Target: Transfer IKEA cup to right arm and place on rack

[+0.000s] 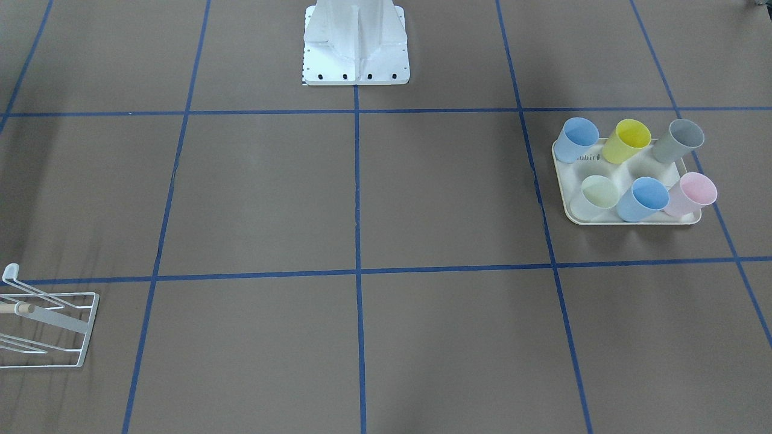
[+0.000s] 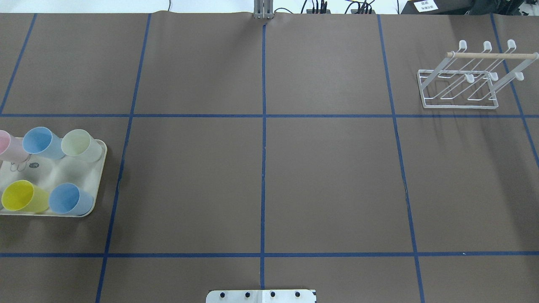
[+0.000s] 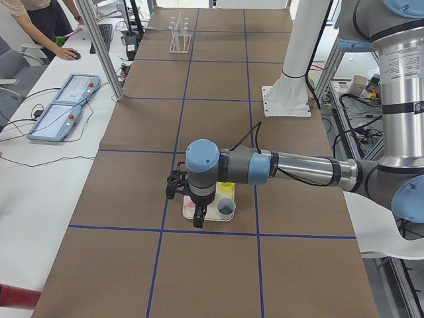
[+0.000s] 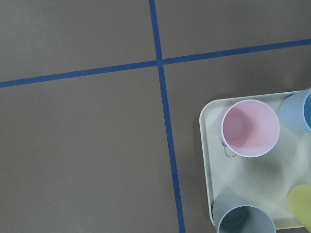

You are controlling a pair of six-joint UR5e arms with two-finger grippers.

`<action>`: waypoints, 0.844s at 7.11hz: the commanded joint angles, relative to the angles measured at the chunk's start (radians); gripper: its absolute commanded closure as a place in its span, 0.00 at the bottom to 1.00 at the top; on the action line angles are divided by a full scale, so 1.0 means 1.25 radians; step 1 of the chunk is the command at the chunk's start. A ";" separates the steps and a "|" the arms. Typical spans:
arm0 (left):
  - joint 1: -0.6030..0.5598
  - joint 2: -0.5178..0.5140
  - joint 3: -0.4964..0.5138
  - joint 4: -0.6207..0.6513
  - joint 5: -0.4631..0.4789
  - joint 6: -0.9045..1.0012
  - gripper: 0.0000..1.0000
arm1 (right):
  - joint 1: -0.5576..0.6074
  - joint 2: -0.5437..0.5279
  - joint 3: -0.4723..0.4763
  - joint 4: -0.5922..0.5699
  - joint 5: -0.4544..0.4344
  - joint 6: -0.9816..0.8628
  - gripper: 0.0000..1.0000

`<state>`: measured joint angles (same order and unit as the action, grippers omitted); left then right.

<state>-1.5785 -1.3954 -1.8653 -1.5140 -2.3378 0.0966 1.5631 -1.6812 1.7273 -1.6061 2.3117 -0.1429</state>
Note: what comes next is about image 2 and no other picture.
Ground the light blue plastic cup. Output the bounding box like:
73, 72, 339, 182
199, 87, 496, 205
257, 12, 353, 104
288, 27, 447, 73
22, 127, 65, 160

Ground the pink plastic cup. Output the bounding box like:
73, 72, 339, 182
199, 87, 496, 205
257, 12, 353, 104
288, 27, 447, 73
0, 130, 29, 163

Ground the pale green plastic cup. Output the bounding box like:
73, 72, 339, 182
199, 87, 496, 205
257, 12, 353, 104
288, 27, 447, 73
60, 129, 104, 163

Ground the blue plastic cup front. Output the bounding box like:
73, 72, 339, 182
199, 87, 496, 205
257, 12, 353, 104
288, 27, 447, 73
48, 183, 94, 216

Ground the yellow plastic cup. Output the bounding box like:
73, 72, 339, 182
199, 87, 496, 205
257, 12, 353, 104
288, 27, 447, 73
1, 180, 49, 213

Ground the cream tray with bear drawing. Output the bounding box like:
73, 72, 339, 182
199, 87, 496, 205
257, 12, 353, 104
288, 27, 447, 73
0, 139, 108, 217

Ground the grey aluminium frame post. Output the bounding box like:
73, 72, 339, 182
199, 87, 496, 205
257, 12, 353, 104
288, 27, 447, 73
253, 0, 275, 19

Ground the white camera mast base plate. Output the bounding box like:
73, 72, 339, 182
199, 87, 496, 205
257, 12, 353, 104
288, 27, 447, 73
205, 289, 317, 303

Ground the white wire cup rack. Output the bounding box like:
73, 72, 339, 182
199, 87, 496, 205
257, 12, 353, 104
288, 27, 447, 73
416, 40, 538, 110

